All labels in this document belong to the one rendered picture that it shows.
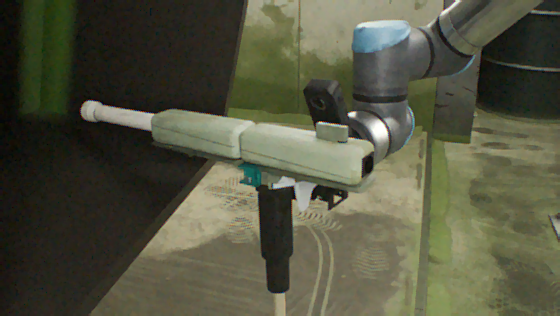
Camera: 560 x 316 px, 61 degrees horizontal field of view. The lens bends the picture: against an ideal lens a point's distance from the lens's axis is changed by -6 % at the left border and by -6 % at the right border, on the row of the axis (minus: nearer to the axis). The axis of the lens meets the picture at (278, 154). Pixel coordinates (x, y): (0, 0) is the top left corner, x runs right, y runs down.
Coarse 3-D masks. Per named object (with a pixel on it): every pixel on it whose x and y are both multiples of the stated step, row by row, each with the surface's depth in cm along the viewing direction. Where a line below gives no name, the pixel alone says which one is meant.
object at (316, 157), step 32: (160, 128) 65; (192, 128) 62; (224, 128) 59; (256, 128) 58; (288, 128) 57; (320, 128) 53; (224, 160) 60; (256, 160) 57; (288, 160) 54; (320, 160) 52; (352, 160) 49; (288, 192) 59; (288, 224) 60; (288, 256) 62; (288, 288) 63
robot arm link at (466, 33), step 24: (480, 0) 72; (504, 0) 69; (528, 0) 67; (432, 24) 82; (456, 24) 76; (480, 24) 74; (504, 24) 72; (432, 48) 79; (456, 48) 79; (480, 48) 80; (432, 72) 82; (456, 72) 86
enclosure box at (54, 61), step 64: (0, 0) 69; (64, 0) 79; (128, 0) 77; (192, 0) 75; (0, 64) 73; (64, 64) 83; (128, 64) 81; (192, 64) 79; (0, 128) 76; (64, 128) 81; (128, 128) 85; (0, 192) 60; (64, 192) 63; (128, 192) 67; (0, 256) 49; (64, 256) 52; (128, 256) 52
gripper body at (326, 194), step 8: (352, 128) 72; (360, 136) 71; (312, 192) 66; (320, 192) 65; (328, 192) 66; (336, 192) 66; (344, 192) 68; (296, 200) 68; (320, 200) 67; (328, 200) 65; (328, 208) 65
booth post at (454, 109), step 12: (444, 0) 210; (456, 0) 208; (480, 60) 214; (468, 72) 217; (444, 84) 222; (456, 84) 221; (468, 84) 219; (444, 96) 224; (456, 96) 222; (468, 96) 221; (444, 108) 226; (456, 108) 224; (468, 108) 223; (444, 120) 228; (456, 120) 226; (468, 120) 224; (432, 132) 237; (444, 132) 230; (456, 132) 228; (468, 132) 226
